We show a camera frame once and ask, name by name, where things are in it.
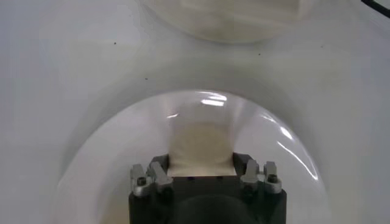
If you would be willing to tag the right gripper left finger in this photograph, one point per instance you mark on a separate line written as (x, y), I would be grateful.
(152, 178)

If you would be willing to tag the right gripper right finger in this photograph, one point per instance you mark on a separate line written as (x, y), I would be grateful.
(259, 178)

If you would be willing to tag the white steamed baozi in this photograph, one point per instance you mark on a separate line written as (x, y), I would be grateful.
(201, 146)

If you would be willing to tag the white round plate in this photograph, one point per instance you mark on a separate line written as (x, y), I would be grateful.
(106, 170)

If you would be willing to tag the cream electric cooker pot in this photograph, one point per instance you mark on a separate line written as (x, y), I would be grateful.
(225, 21)

